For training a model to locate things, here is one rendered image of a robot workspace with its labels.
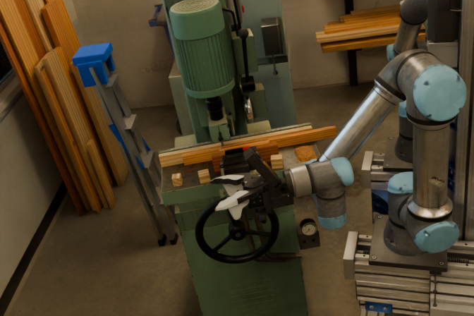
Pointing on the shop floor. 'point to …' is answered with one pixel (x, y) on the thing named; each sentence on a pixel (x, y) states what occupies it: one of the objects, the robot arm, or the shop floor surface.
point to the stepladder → (125, 131)
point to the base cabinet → (247, 274)
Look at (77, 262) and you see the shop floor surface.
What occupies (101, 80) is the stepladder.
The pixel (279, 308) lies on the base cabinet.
